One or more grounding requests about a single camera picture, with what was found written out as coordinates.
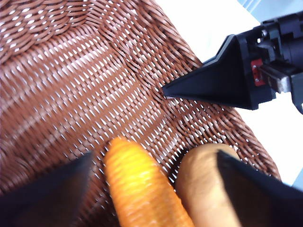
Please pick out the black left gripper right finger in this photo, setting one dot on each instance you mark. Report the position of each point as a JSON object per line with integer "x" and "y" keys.
{"x": 265, "y": 203}

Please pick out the tan potato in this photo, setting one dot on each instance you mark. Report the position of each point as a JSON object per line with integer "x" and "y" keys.
{"x": 201, "y": 184}

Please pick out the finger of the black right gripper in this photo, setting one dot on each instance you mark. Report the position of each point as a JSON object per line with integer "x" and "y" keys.
{"x": 222, "y": 82}

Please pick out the brown wicker basket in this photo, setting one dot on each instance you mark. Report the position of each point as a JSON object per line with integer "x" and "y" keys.
{"x": 71, "y": 94}

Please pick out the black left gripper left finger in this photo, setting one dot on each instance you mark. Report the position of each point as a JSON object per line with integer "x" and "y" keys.
{"x": 42, "y": 203}

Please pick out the orange corn cob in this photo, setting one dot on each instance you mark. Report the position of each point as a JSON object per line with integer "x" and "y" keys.
{"x": 139, "y": 184}

